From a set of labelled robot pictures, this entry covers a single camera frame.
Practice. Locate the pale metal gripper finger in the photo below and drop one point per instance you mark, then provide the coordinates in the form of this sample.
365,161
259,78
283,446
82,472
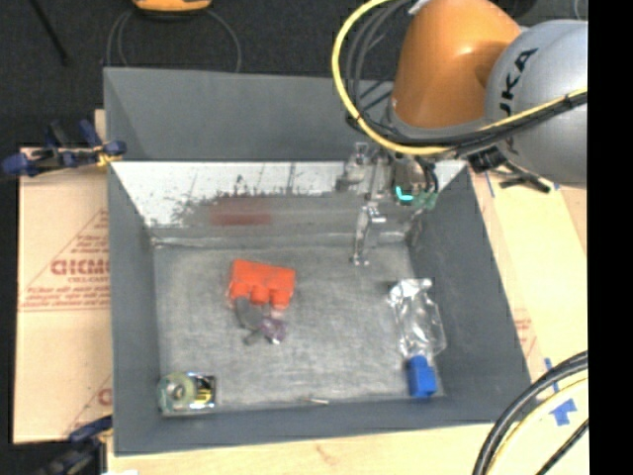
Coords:
363,235
352,168

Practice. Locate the clear plastic bottle blue cap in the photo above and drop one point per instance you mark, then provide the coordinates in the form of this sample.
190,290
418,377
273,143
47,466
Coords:
418,314

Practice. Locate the orange toy block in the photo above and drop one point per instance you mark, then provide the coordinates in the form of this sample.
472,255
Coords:
262,280

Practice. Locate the purple clear small piece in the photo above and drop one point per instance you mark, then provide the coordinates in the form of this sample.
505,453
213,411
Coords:
274,329

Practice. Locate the grey metal bin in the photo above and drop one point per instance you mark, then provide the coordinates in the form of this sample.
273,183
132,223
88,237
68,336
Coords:
321,364

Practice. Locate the grey small toy piece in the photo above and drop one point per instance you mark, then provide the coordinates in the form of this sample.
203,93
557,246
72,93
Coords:
248,317

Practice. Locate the brown cardboard board red print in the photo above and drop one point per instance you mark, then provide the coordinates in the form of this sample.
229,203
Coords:
59,324

